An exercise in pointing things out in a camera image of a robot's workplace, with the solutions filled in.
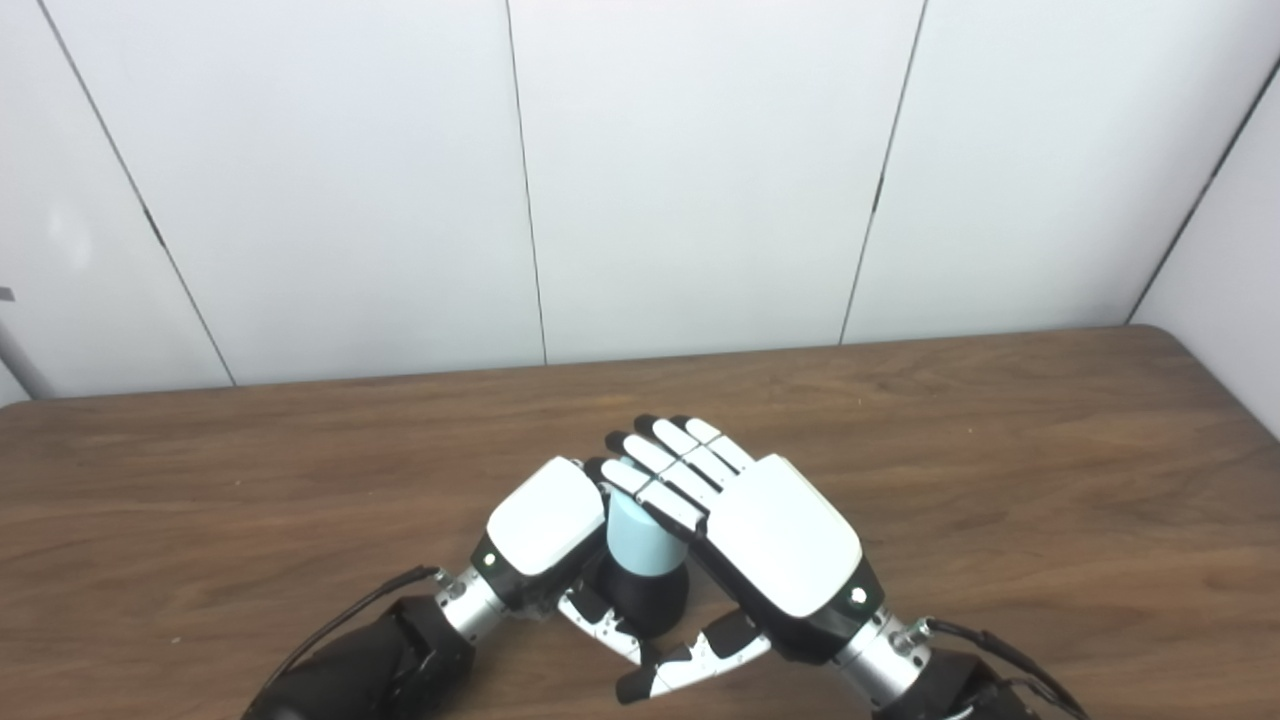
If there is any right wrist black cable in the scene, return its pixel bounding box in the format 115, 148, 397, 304
905, 617, 1093, 720

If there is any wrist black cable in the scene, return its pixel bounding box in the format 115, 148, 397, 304
905, 617, 1093, 720
252, 565, 446, 701

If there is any light blue cylinder cup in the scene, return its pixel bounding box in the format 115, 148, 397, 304
605, 492, 689, 578

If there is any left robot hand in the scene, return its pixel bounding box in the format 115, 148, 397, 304
470, 457, 663, 668

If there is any black nozzle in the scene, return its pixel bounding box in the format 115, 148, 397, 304
583, 554, 691, 641

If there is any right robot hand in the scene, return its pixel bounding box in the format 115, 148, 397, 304
585, 414, 886, 706

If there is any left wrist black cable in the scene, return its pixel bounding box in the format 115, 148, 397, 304
252, 565, 446, 701

